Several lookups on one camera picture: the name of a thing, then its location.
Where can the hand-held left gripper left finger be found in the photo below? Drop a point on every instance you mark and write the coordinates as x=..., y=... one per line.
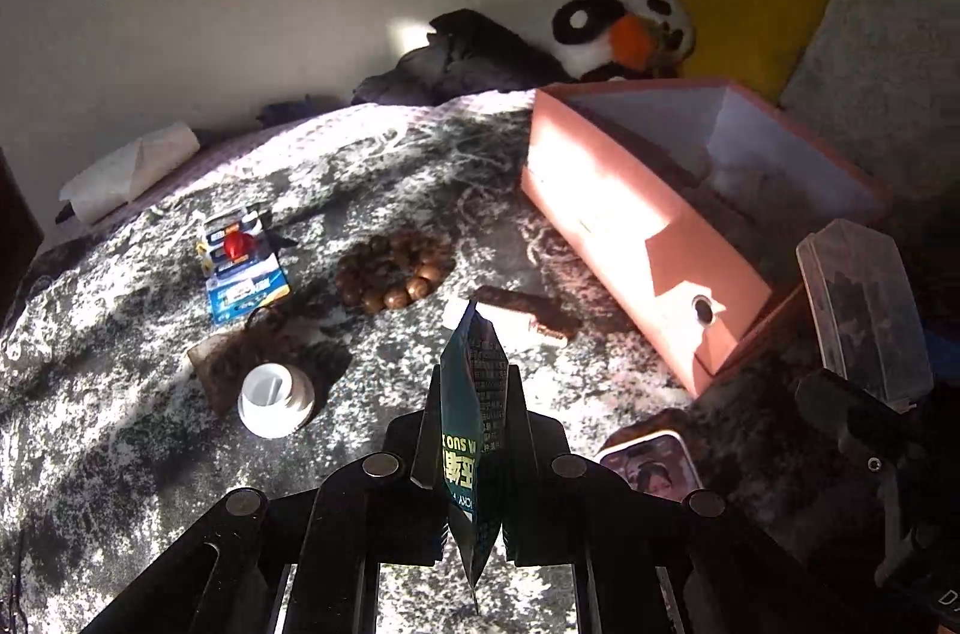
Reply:
x=427, y=435

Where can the white lace pillow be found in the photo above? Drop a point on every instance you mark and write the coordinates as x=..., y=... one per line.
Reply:
x=877, y=41

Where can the panda plush toy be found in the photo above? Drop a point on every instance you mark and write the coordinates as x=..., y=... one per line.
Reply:
x=664, y=3

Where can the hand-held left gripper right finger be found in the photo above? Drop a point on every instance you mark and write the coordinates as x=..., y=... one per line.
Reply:
x=519, y=435

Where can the yellow pillow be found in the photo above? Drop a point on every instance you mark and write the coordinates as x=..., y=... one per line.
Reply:
x=750, y=18

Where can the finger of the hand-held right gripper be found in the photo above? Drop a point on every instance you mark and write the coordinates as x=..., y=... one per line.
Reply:
x=840, y=401

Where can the white tissue pack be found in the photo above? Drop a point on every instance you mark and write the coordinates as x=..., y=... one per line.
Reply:
x=127, y=169

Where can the orange plush fruit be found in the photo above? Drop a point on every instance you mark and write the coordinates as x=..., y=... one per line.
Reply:
x=631, y=41

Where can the dark grey clothing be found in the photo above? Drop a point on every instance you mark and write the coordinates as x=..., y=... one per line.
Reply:
x=480, y=56

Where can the dark blue cloth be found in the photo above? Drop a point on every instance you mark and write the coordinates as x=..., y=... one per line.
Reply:
x=289, y=112

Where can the pink cardboard box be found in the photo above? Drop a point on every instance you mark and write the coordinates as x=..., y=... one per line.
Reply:
x=600, y=191

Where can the blue battery pack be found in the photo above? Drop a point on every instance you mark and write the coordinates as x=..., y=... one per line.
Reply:
x=244, y=285

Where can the dark teal snack packet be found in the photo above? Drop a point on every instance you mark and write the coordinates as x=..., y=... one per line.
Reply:
x=476, y=394

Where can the white paper slip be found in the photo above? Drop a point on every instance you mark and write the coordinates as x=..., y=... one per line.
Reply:
x=517, y=334

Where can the brown wrapped bar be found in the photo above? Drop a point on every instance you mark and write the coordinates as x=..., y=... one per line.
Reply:
x=525, y=307

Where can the clear plastic case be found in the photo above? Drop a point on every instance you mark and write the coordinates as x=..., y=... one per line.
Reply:
x=862, y=304

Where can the pink picture tin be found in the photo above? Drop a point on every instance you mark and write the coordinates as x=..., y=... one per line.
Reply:
x=652, y=461

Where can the dark wooden furniture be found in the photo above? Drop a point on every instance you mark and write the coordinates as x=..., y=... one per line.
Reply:
x=15, y=229

